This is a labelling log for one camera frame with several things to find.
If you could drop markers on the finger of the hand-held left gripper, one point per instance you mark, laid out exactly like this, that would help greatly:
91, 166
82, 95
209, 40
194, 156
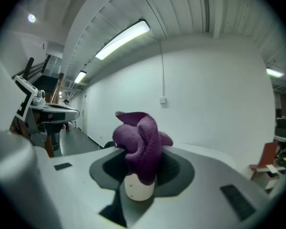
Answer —
62, 114

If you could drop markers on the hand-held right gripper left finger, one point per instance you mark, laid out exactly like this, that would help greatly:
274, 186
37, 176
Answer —
74, 187

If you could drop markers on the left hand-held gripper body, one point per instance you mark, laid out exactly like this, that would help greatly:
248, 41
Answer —
26, 96

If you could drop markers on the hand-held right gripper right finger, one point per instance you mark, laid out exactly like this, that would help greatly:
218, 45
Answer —
205, 199

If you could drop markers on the white cylindrical bottle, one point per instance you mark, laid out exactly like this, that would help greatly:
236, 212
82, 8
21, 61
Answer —
139, 191

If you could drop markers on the purple cloth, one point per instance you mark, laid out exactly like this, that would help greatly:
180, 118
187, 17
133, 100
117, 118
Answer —
143, 147

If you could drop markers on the white oval table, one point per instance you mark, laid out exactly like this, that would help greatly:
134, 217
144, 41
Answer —
212, 153

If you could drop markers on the wooden chair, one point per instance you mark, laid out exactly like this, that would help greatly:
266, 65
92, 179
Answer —
46, 82

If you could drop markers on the long ceiling light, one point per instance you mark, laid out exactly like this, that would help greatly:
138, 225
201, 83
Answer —
80, 77
274, 72
124, 38

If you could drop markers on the black backpack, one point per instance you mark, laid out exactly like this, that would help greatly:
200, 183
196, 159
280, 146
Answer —
110, 144

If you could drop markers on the cardboard box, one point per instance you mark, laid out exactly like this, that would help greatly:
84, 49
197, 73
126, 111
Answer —
267, 161

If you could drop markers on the round ceiling light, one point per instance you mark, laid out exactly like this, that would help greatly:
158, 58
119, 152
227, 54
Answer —
32, 18

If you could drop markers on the white wall junction box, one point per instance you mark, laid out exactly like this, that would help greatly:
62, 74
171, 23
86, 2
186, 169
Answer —
163, 99

